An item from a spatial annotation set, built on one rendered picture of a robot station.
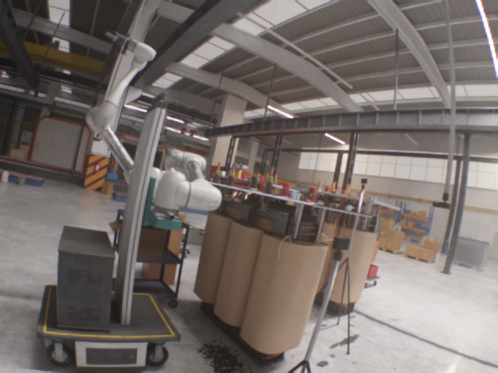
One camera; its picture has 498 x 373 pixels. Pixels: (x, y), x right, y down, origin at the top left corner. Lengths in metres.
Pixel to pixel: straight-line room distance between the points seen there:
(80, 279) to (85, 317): 0.26
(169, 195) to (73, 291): 0.81
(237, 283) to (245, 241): 0.37
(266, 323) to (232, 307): 0.44
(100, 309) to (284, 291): 1.20
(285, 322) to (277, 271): 0.40
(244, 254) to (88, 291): 1.22
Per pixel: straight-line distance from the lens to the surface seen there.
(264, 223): 2.22
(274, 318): 2.02
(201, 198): 1.61
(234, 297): 2.34
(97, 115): 1.89
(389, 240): 12.01
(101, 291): 1.71
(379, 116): 11.20
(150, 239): 2.66
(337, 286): 3.57
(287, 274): 1.90
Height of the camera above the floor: 1.36
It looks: 1 degrees up
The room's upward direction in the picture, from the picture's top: 12 degrees clockwise
